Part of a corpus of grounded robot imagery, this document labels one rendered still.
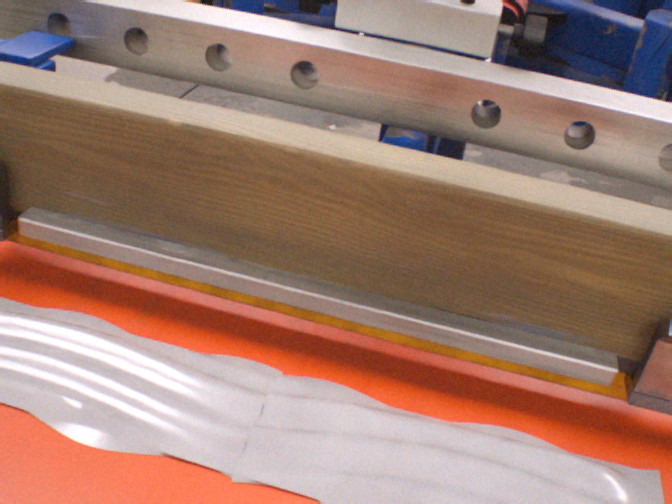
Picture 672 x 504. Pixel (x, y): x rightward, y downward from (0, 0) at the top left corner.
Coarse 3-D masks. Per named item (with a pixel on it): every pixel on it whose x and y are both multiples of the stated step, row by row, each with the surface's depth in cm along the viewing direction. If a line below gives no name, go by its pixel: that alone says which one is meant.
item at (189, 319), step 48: (0, 288) 38; (48, 288) 38; (96, 288) 39; (144, 288) 39; (144, 336) 36; (192, 336) 37; (240, 336) 37; (288, 336) 38; (0, 432) 29; (48, 432) 30; (0, 480) 27; (48, 480) 28; (96, 480) 28; (144, 480) 29; (192, 480) 29
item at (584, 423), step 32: (320, 352) 37; (352, 352) 37; (384, 352) 38; (416, 352) 38; (352, 384) 35; (384, 384) 35; (416, 384) 36; (448, 384) 36; (480, 384) 36; (512, 384) 37; (544, 384) 37; (448, 416) 34; (480, 416) 34; (512, 416) 35; (544, 416) 35; (576, 416) 35; (608, 416) 36; (640, 416) 36; (576, 448) 33; (608, 448) 34; (640, 448) 34
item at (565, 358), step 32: (32, 224) 36; (64, 224) 36; (96, 224) 37; (128, 256) 36; (160, 256) 35; (192, 256) 35; (224, 256) 36; (224, 288) 35; (256, 288) 35; (288, 288) 34; (320, 288) 35; (352, 288) 35; (352, 320) 34; (384, 320) 34; (416, 320) 34; (448, 320) 34; (480, 320) 34; (480, 352) 33; (512, 352) 33; (544, 352) 33; (576, 352) 33; (608, 352) 33; (608, 384) 33
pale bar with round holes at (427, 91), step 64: (0, 0) 57; (64, 0) 56; (128, 0) 57; (128, 64) 57; (192, 64) 56; (256, 64) 55; (320, 64) 54; (384, 64) 53; (448, 64) 53; (448, 128) 54; (512, 128) 53; (576, 128) 56; (640, 128) 51
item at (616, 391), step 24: (24, 240) 40; (96, 264) 40; (120, 264) 39; (192, 288) 39; (216, 288) 38; (288, 312) 38; (312, 312) 37; (384, 336) 37; (408, 336) 37; (480, 360) 36; (576, 384) 36
